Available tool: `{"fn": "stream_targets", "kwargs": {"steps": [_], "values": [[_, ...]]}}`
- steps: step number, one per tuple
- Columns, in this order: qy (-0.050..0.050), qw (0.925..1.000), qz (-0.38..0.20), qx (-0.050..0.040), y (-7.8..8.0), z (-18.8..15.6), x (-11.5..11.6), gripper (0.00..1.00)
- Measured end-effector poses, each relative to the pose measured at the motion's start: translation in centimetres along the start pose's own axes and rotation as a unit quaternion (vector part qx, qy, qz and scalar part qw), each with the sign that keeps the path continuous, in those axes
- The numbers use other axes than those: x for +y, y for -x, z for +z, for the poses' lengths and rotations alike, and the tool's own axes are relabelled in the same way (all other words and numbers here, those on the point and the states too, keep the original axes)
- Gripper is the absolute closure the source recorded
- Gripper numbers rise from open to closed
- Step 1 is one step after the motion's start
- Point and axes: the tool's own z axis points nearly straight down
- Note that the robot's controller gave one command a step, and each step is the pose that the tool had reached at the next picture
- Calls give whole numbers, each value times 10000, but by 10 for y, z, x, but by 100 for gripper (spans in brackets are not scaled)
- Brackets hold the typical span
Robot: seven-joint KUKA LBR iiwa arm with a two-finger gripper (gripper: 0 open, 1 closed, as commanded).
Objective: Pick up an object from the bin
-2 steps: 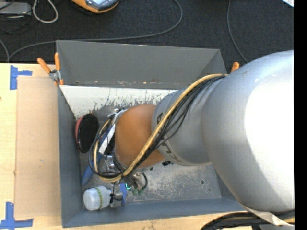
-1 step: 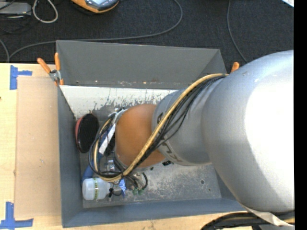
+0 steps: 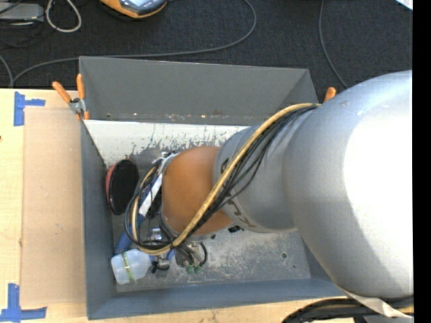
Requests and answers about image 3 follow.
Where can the brown cardboard board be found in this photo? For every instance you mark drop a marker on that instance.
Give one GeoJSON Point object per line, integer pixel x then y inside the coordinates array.
{"type": "Point", "coordinates": [50, 197]}

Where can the grey metal bin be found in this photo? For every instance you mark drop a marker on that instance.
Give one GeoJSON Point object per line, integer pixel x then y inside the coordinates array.
{"type": "Point", "coordinates": [188, 93]}

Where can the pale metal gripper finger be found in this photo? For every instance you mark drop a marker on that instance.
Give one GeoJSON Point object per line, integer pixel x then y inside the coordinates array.
{"type": "Point", "coordinates": [162, 265]}
{"type": "Point", "coordinates": [156, 235]}

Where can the black and red oval disc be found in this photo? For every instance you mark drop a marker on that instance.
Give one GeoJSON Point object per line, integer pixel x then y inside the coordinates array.
{"type": "Point", "coordinates": [123, 187]}

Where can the white spray bottle blue head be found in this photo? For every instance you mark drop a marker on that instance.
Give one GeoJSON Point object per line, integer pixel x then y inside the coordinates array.
{"type": "Point", "coordinates": [129, 266]}

